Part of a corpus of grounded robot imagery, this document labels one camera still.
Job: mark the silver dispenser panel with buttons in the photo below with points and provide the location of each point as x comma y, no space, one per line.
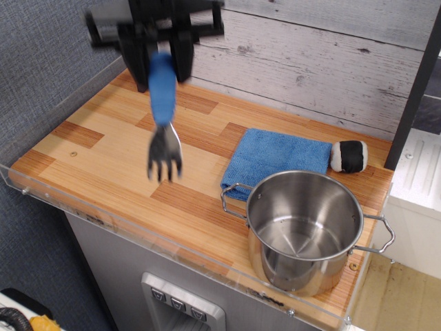
174,308

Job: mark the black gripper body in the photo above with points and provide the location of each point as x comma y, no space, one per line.
152,22

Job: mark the stainless steel pot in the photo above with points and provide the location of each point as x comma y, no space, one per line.
302,228

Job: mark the grey toy fridge cabinet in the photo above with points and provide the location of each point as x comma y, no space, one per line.
118,265

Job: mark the dark vertical post right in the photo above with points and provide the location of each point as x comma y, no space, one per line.
423,75

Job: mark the blue folded cloth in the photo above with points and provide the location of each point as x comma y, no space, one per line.
261,153

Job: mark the yellow object bottom left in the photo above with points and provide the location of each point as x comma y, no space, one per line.
44,323

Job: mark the blue handled metal fork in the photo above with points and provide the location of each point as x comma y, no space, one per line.
165,146

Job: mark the white toy sink unit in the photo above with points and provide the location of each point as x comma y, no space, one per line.
412,207

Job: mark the clear acrylic table guard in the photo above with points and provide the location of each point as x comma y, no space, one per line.
79,145

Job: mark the black and white plush ball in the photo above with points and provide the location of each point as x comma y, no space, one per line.
349,156

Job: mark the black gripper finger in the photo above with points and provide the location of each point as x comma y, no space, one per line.
182,49
137,45

